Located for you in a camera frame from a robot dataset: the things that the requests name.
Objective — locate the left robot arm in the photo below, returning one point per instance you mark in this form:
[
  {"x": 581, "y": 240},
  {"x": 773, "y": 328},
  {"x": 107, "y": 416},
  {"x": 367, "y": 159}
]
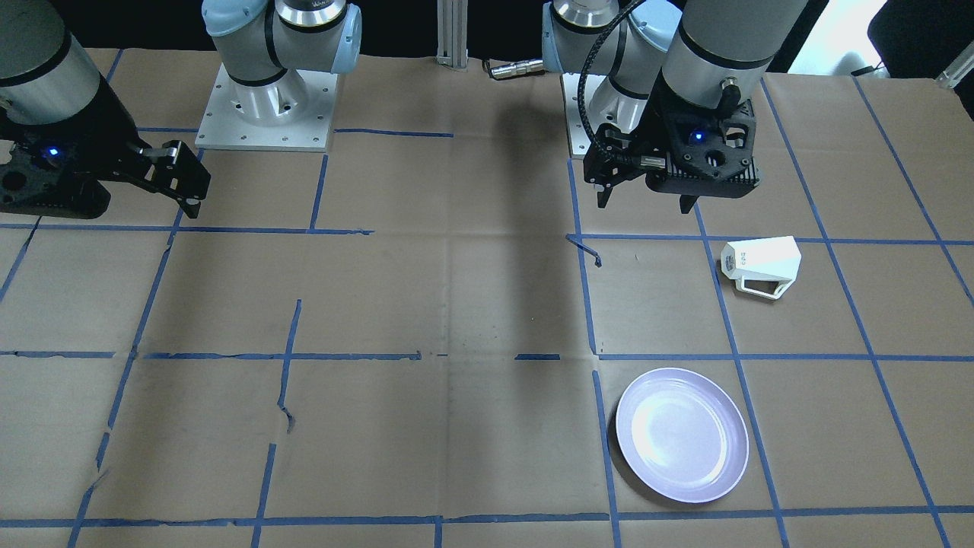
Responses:
[{"x": 697, "y": 44}]

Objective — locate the lavender plate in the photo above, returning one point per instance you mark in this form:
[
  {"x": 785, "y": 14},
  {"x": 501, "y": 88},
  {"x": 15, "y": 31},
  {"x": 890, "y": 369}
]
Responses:
[{"x": 682, "y": 435}]

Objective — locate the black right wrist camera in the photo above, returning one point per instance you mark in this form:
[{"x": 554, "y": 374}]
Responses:
[{"x": 46, "y": 176}]

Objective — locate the metal cable connector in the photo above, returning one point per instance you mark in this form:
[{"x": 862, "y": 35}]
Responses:
[{"x": 513, "y": 70}]

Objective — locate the aluminium frame post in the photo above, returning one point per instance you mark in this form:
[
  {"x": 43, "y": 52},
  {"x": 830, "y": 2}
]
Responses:
[{"x": 451, "y": 24}]

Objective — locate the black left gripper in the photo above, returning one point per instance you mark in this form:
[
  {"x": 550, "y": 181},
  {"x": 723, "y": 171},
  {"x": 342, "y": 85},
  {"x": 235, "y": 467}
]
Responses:
[{"x": 653, "y": 125}]

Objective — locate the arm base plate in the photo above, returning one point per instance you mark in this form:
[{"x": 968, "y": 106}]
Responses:
[
  {"x": 630, "y": 106},
  {"x": 292, "y": 114}
]

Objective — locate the white faceted mug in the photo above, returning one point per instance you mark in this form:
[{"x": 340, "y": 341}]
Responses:
[{"x": 765, "y": 267}]

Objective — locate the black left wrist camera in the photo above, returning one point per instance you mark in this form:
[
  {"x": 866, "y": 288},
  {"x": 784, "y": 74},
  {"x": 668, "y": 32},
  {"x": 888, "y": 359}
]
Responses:
[{"x": 711, "y": 172}]

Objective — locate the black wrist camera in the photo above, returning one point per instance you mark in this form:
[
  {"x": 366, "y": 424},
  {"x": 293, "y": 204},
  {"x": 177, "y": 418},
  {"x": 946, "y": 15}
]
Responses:
[
  {"x": 711, "y": 172},
  {"x": 46, "y": 176}
]

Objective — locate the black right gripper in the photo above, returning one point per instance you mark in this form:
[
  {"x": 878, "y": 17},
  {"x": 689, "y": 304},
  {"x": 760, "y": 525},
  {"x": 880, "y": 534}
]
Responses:
[{"x": 103, "y": 135}]

